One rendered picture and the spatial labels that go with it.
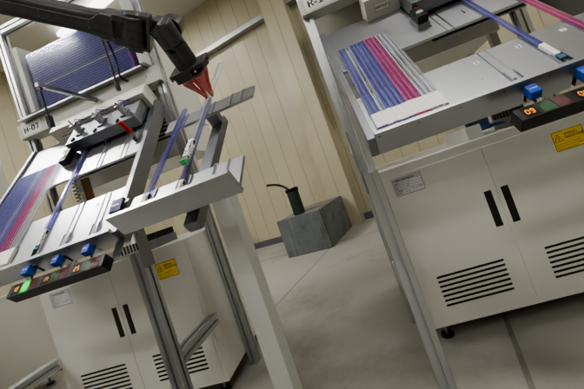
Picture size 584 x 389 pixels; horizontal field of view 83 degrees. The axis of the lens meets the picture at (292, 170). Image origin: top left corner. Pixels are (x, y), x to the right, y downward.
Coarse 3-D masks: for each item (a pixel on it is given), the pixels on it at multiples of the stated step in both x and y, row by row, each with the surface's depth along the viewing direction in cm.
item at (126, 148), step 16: (144, 128) 133; (96, 144) 140; (112, 144) 134; (128, 144) 129; (48, 160) 147; (96, 160) 130; (112, 160) 126; (128, 160) 131; (64, 176) 131; (80, 176) 135
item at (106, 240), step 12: (108, 228) 95; (84, 240) 96; (96, 240) 96; (108, 240) 97; (120, 240) 98; (48, 252) 98; (60, 252) 98; (72, 252) 99; (96, 252) 101; (12, 264) 101; (24, 264) 100; (36, 264) 101; (48, 264) 102; (0, 276) 103; (12, 276) 104
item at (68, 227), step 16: (112, 192) 111; (80, 208) 111; (96, 208) 108; (32, 224) 116; (64, 224) 109; (80, 224) 105; (96, 224) 102; (32, 240) 110; (48, 240) 106; (64, 240) 103; (16, 256) 107
